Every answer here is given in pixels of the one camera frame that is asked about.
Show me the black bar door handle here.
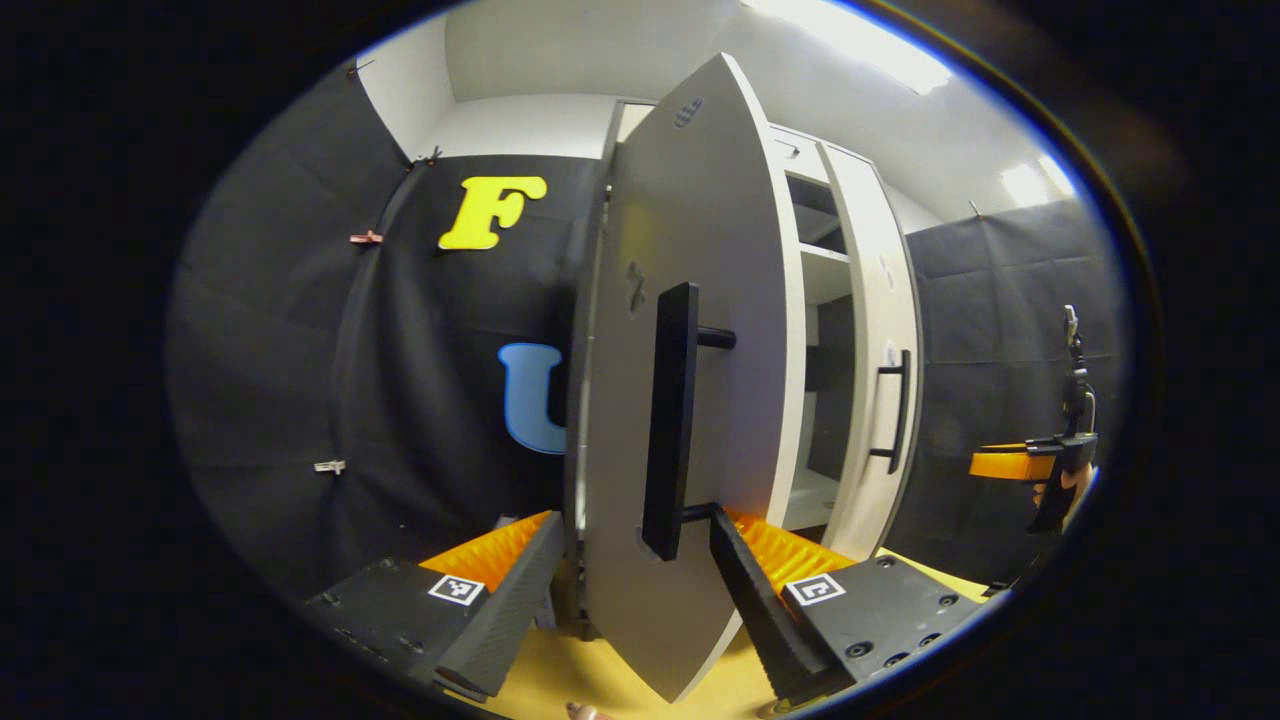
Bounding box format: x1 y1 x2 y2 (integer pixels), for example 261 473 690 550
868 349 913 475
641 282 738 563

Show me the ceiling light strip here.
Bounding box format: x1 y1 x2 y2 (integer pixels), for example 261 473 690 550
1000 155 1076 209
740 0 956 96

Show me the white cabinet door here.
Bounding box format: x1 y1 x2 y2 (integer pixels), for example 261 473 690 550
583 52 809 704
818 140 925 563

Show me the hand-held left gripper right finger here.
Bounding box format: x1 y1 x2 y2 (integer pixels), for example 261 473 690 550
708 503 986 706

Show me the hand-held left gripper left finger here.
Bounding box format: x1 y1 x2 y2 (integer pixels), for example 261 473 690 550
300 510 566 701

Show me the white and grey cabinet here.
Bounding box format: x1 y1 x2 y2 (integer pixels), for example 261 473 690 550
563 98 863 641

